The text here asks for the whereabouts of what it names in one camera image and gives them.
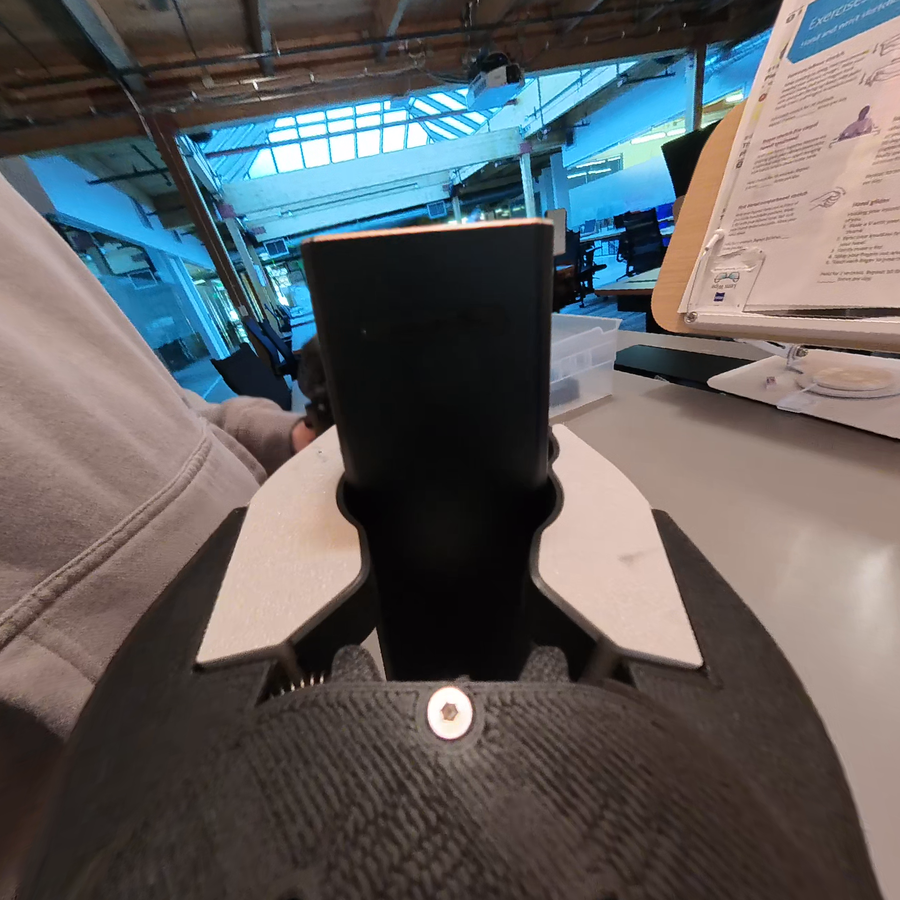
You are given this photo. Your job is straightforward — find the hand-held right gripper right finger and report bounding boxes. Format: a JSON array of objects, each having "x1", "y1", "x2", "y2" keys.
[{"x1": 524, "y1": 422, "x2": 704, "y2": 686}]

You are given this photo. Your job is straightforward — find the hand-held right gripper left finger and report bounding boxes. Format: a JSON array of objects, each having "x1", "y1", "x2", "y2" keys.
[{"x1": 195, "y1": 425, "x2": 384, "y2": 686}]

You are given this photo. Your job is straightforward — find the black usb hub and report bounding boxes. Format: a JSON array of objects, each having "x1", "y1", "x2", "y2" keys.
[{"x1": 300, "y1": 217, "x2": 556, "y2": 684}]

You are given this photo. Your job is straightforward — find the person's left forearm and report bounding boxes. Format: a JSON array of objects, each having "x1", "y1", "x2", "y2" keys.
[{"x1": 179, "y1": 390, "x2": 315, "y2": 480}]

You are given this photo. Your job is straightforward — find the dark blue chair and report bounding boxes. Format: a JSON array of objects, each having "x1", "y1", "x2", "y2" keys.
[{"x1": 210, "y1": 342, "x2": 293, "y2": 412}]

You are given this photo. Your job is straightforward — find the clear plastic bin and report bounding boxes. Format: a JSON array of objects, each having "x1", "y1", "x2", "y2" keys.
[{"x1": 548, "y1": 312, "x2": 624, "y2": 426}]

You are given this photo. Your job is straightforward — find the black flat pad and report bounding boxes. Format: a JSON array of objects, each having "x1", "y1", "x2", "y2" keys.
[{"x1": 613, "y1": 344, "x2": 759, "y2": 392}]

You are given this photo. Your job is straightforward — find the person's grey hoodie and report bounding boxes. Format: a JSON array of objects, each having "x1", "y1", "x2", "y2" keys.
[{"x1": 0, "y1": 158, "x2": 263, "y2": 900}]

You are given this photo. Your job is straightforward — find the skylight window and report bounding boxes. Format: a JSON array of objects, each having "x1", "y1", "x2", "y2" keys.
[{"x1": 245, "y1": 90, "x2": 495, "y2": 181}]

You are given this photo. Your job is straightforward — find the white stand base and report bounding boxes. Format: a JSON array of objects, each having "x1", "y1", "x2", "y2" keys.
[{"x1": 706, "y1": 349, "x2": 900, "y2": 441}]

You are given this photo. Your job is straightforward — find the round pale disc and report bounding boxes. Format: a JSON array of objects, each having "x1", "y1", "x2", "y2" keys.
[{"x1": 810, "y1": 365, "x2": 890, "y2": 393}]

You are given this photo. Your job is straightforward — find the black office chair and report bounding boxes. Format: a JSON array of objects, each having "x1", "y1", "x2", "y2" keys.
[{"x1": 617, "y1": 209, "x2": 668, "y2": 280}]

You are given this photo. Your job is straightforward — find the wooden document stand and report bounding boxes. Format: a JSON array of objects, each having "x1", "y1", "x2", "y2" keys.
[{"x1": 650, "y1": 102, "x2": 900, "y2": 354}]

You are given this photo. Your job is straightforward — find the ceiling projector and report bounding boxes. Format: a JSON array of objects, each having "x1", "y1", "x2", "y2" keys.
[{"x1": 465, "y1": 51, "x2": 527, "y2": 112}]

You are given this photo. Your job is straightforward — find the black monitor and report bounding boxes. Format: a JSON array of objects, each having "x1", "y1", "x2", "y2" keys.
[{"x1": 661, "y1": 120, "x2": 724, "y2": 203}]

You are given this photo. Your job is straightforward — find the printed paper sheet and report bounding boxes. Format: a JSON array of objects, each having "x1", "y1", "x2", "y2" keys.
[{"x1": 677, "y1": 0, "x2": 900, "y2": 315}]

